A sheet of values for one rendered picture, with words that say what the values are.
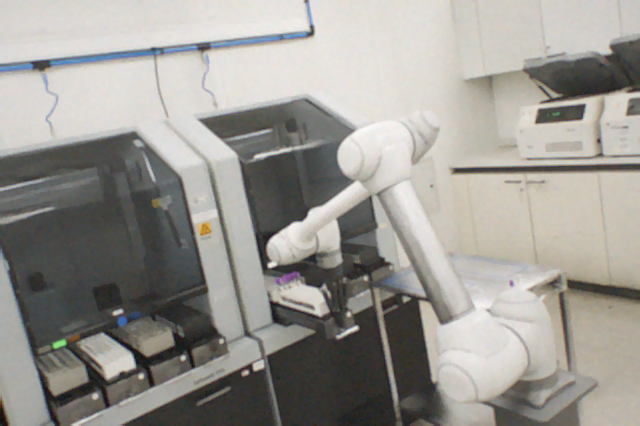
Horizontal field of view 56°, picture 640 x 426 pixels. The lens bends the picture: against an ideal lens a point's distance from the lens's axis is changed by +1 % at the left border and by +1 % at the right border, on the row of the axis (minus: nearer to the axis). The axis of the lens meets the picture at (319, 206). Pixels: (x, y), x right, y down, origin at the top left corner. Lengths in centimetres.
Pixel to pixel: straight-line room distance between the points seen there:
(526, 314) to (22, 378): 152
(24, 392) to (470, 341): 139
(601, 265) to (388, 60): 196
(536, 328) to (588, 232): 257
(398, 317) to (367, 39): 215
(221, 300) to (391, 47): 260
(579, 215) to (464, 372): 280
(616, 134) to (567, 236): 76
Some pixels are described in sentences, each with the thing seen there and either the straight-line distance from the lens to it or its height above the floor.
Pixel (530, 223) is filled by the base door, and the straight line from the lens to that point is 443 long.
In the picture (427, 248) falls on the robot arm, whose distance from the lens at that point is 155.
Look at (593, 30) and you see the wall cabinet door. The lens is 430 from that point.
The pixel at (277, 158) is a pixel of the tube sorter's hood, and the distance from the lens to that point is 241.
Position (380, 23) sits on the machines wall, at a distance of 438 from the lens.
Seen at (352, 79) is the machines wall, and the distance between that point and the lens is 414.
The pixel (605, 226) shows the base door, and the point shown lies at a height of 47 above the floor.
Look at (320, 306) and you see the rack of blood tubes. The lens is 221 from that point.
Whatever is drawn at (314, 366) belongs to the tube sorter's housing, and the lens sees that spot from 253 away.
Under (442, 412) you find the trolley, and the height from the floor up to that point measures 28.
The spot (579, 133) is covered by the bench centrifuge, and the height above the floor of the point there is 106.
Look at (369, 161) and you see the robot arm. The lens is 152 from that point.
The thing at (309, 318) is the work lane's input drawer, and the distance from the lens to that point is 226.
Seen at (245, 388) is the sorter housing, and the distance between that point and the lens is 238.
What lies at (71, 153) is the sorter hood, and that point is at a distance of 240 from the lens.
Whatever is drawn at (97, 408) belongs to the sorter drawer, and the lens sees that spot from 217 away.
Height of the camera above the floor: 159
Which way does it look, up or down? 10 degrees down
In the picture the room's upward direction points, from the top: 11 degrees counter-clockwise
